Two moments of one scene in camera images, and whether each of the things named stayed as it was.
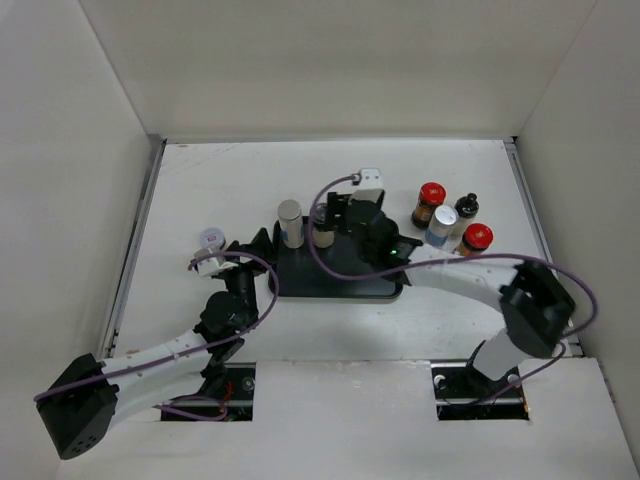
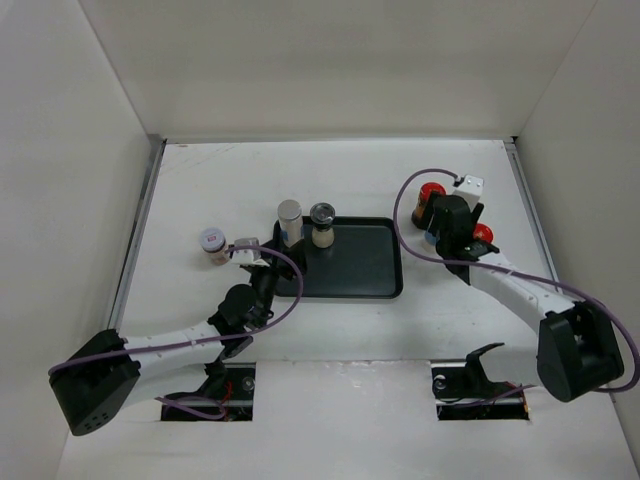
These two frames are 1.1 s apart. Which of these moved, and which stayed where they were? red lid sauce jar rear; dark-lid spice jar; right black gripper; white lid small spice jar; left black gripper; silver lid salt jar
Moved: left black gripper; right black gripper
Stayed: red lid sauce jar rear; silver lid salt jar; dark-lid spice jar; white lid small spice jar
